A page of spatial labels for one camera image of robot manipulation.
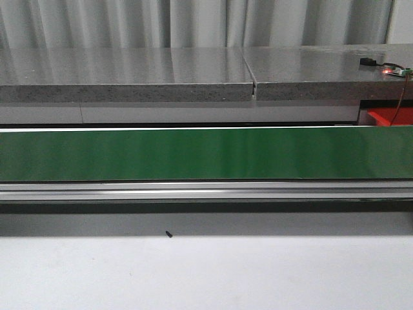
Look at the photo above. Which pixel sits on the grey stone countertop right slab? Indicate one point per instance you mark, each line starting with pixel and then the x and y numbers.
pixel 325 72

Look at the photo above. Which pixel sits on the grey stone countertop slab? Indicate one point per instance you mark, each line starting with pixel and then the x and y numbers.
pixel 123 75
pixel 325 72

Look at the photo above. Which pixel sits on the grey stone countertop left slab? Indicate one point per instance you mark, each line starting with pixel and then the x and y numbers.
pixel 123 75

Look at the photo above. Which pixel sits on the green conveyor belt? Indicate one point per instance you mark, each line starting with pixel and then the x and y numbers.
pixel 208 154

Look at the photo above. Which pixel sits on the red plastic tray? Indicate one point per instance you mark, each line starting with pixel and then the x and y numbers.
pixel 390 116

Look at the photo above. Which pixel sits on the black connector plug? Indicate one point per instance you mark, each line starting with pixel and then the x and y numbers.
pixel 366 61

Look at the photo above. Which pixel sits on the white cabinet front panel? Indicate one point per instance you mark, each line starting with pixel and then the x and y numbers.
pixel 280 111

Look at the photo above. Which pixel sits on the small green circuit board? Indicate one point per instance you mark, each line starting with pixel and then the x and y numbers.
pixel 399 72

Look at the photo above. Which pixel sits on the grey pleated curtain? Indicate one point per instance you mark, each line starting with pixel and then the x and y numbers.
pixel 131 24

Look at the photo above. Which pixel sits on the aluminium conveyor frame rail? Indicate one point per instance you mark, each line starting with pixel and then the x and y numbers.
pixel 207 190

